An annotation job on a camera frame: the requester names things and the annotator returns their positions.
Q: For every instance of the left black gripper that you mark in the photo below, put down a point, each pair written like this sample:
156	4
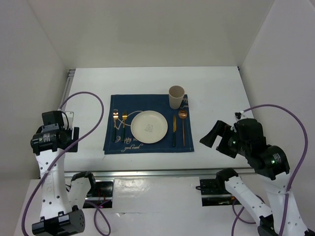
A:
76	135

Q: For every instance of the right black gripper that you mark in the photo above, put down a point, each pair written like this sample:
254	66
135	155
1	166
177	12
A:
223	129

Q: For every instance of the copper spoon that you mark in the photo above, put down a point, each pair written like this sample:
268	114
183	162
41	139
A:
182	115

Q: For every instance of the gold knife green handle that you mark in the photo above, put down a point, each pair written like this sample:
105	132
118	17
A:
174	130

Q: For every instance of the dark blue cloth placemat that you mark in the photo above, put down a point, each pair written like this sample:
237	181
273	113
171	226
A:
133	104

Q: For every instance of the gold fork green handle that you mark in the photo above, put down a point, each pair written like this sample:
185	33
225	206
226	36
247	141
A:
115	117
124	117

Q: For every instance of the beige paper cup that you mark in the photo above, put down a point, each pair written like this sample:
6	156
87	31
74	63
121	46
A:
176	94

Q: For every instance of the cream round plate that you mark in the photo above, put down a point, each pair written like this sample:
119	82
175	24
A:
149	127

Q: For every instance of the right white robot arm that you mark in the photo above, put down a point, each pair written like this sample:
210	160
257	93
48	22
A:
246	138

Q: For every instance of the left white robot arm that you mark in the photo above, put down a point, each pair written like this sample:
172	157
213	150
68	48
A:
61	208

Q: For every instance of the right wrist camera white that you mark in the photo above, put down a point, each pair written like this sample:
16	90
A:
239	115

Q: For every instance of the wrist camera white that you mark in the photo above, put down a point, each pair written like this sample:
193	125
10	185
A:
239	115
68	118

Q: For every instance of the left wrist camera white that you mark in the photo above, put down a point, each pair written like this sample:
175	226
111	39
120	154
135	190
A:
68	118

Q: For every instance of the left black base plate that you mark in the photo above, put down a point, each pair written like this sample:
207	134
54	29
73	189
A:
101	195

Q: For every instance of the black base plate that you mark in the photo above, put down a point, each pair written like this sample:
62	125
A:
101	195
212	194

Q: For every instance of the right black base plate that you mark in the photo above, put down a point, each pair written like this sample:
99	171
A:
212	194

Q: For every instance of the aluminium rail front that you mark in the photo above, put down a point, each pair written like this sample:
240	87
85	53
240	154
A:
203	173

